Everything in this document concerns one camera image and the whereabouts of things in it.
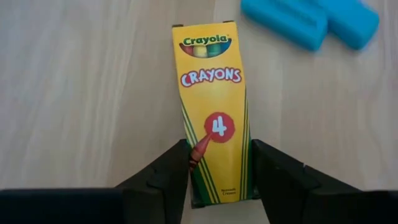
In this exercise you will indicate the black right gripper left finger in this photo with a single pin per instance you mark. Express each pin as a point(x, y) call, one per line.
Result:
point(155, 193)

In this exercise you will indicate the yellow Crayola crayon box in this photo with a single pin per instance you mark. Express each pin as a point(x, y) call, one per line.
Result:
point(214, 93)

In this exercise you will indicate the blue eraser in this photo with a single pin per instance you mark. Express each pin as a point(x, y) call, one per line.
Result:
point(286, 21)

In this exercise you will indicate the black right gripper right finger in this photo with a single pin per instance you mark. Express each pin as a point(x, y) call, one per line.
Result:
point(295, 193)

